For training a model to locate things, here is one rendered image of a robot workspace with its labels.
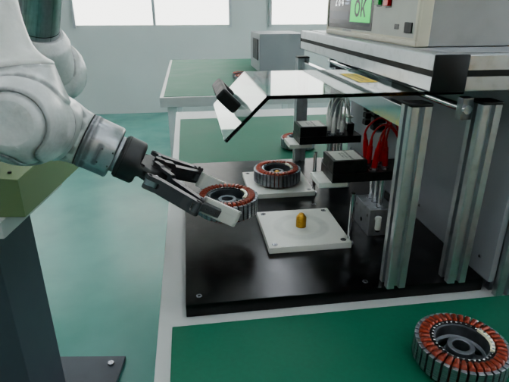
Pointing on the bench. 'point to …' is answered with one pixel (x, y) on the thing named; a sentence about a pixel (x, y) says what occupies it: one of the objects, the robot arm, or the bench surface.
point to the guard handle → (226, 95)
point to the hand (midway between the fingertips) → (224, 201)
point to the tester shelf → (418, 62)
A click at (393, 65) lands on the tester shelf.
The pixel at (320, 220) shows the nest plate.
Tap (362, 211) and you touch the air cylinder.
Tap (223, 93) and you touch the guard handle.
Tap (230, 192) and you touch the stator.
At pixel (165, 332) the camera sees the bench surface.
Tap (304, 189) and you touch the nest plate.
